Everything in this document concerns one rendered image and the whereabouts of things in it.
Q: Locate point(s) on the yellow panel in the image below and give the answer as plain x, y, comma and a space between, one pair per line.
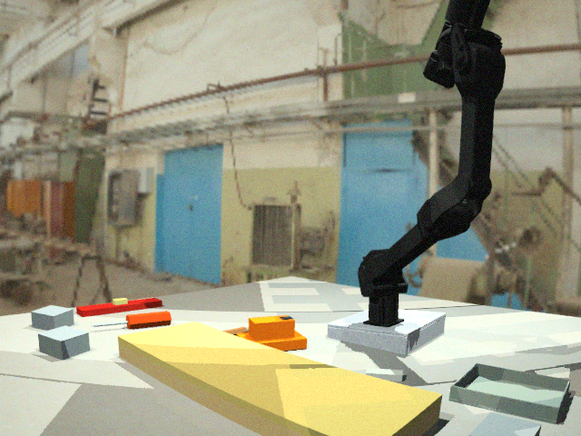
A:
275, 393

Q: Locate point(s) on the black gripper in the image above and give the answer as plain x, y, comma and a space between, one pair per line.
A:
432, 66

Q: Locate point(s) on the red bar with yellow insert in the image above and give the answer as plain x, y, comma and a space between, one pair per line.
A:
118, 305

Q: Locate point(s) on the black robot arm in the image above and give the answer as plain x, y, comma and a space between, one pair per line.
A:
478, 69

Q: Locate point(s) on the orange-handled awl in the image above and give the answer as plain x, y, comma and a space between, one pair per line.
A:
140, 320

